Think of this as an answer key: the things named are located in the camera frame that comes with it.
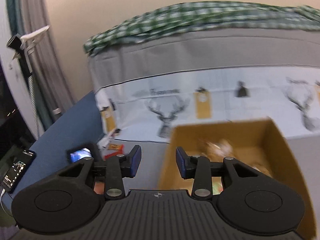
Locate orange red snack bar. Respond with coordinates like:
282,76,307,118
104,144,124,160

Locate blue sofa armrest cushion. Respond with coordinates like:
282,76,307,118
2,92,104,209

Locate brown cardboard box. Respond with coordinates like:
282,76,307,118
158,118,319,239

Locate black smartphone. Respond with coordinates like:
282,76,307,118
1,150,36,193

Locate green checkered cloth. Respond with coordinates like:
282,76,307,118
83,1,319,55

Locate white clothes hanger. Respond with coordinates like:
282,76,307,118
7,25,50,60

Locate black stand pole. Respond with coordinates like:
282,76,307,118
7,35,40,140

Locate grey curtain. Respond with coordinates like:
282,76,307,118
6,0,75,130

